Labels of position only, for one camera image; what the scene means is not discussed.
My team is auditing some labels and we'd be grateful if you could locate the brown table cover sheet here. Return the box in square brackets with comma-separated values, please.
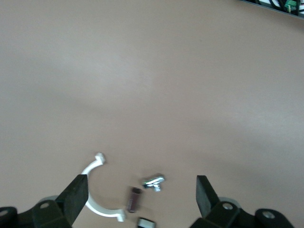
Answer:
[0, 0, 304, 228]

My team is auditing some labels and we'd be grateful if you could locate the chrome valve fitting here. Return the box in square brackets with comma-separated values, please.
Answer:
[142, 174, 165, 193]

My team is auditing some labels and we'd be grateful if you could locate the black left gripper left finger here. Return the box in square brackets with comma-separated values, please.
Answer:
[0, 174, 89, 228]

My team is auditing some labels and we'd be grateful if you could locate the white semicircular pipe clamp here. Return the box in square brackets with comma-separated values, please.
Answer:
[80, 152, 125, 223]

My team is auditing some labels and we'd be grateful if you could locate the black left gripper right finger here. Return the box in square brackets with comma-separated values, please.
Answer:
[190, 175, 295, 228]

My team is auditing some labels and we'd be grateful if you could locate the brown cylinder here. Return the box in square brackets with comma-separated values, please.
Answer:
[125, 187, 143, 213]

